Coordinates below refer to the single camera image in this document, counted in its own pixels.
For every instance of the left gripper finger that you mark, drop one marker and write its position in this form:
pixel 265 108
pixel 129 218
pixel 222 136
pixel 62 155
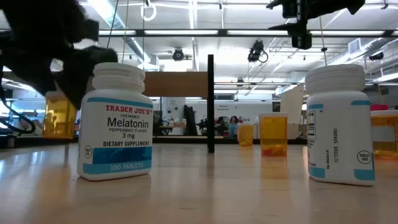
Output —
pixel 28 68
pixel 74 77

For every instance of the white melatonin bottle blue label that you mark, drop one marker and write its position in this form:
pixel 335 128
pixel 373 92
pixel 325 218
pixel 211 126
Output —
pixel 339 130
pixel 115 124

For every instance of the wooden shelf with black legs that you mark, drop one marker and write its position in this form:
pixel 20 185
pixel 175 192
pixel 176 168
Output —
pixel 180 84

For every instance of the person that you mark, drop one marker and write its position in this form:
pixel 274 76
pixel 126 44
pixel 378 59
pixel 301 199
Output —
pixel 233 127
pixel 26 126
pixel 223 124

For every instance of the white standing panel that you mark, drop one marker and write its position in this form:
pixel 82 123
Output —
pixel 293 105

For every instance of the red storage bin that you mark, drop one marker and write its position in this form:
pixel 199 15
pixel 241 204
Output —
pixel 379 107

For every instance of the round black ceiling device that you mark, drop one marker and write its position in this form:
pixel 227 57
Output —
pixel 178 54

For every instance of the black background equipment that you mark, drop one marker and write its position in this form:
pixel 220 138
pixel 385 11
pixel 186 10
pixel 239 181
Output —
pixel 189 121

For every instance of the black hanging camera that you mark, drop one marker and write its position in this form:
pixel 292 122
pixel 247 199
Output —
pixel 256 49

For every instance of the black overhead frame bar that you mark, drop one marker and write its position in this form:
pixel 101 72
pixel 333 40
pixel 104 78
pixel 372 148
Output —
pixel 224 32

